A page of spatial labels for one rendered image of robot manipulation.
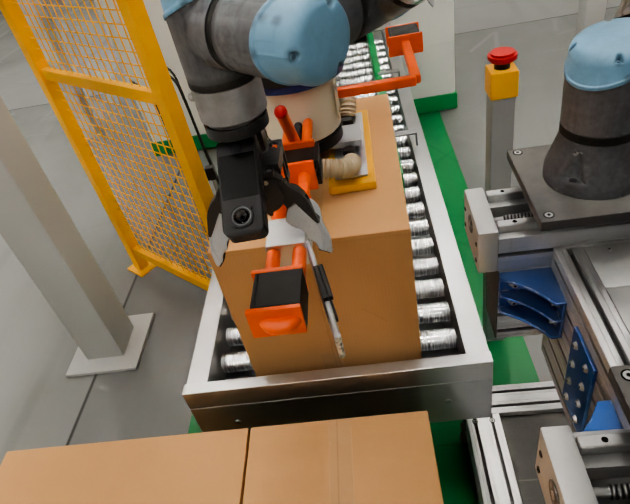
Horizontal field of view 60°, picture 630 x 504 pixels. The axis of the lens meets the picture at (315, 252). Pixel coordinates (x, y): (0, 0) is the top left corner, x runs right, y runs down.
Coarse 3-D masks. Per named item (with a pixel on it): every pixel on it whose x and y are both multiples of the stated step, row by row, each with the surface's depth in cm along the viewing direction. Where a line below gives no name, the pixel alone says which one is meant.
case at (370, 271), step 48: (384, 96) 148; (384, 144) 128; (384, 192) 113; (336, 240) 105; (384, 240) 105; (240, 288) 114; (336, 288) 113; (384, 288) 113; (240, 336) 124; (288, 336) 124; (384, 336) 123
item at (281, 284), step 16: (256, 272) 77; (272, 272) 76; (288, 272) 76; (256, 288) 75; (272, 288) 74; (288, 288) 73; (304, 288) 76; (256, 304) 72; (272, 304) 71; (288, 304) 71; (304, 304) 74; (256, 320) 72; (304, 320) 72; (256, 336) 74
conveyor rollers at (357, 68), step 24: (360, 48) 287; (360, 72) 265; (360, 96) 245; (408, 168) 195; (408, 192) 182; (408, 216) 175; (432, 264) 154; (432, 288) 147; (432, 312) 140; (432, 336) 134; (456, 336) 135; (240, 360) 139
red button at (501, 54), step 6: (498, 48) 136; (504, 48) 135; (510, 48) 134; (492, 54) 134; (498, 54) 133; (504, 54) 132; (510, 54) 132; (516, 54) 132; (492, 60) 133; (498, 60) 132; (504, 60) 132; (510, 60) 132; (498, 66) 135; (504, 66) 134
